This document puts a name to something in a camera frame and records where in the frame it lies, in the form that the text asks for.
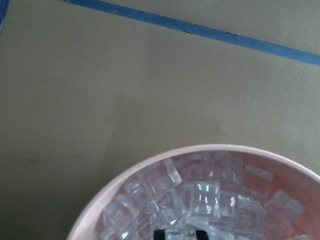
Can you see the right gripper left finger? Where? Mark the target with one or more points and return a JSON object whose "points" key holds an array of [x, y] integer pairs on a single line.
{"points": [[159, 234]]}

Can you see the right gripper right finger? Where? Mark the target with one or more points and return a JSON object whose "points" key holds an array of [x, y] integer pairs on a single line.
{"points": [[201, 235]]}

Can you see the clear ice cubes pile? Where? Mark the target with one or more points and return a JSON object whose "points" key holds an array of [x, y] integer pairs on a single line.
{"points": [[212, 191]]}

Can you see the pink bowl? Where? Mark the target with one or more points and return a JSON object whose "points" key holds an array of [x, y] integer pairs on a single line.
{"points": [[300, 182]]}

